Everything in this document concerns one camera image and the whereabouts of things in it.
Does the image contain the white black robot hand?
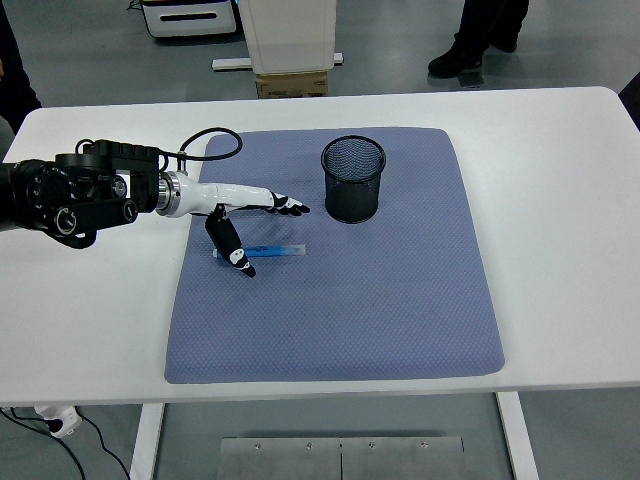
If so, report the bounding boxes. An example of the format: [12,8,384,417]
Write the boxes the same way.
[175,179,312,280]

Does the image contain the blue marker pen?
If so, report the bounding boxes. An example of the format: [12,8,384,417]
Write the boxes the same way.
[212,243,307,260]

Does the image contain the black mesh pen holder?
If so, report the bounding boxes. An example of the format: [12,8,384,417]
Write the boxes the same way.
[320,134,388,225]

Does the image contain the white cabinet base bar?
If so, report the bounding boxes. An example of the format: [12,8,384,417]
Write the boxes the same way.
[212,51,345,71]

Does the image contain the cardboard box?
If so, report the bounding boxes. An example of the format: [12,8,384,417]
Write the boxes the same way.
[255,69,331,100]

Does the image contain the blue-grey padded mat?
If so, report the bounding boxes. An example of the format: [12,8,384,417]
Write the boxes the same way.
[163,126,506,385]

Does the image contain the white appliance with black slot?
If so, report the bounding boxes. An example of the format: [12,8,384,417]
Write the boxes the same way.
[139,0,237,39]

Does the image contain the white cabinet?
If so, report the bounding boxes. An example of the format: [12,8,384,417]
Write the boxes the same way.
[238,0,337,76]

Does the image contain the person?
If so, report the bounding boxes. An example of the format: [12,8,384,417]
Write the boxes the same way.
[0,4,44,131]

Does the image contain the white table leg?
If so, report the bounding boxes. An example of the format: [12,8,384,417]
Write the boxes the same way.
[128,402,166,480]
[496,391,540,480]

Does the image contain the white power strip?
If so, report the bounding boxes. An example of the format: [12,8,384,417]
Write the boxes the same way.
[33,404,83,440]

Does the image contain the grey metal plate with screws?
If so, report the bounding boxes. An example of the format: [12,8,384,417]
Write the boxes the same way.
[219,436,465,480]

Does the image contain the person's legs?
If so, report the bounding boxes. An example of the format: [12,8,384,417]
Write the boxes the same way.
[428,0,530,80]

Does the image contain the black object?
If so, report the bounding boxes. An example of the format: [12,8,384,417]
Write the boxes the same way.
[618,72,640,134]

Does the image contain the black floor cable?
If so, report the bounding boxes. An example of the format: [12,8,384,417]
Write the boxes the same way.
[0,407,131,480]

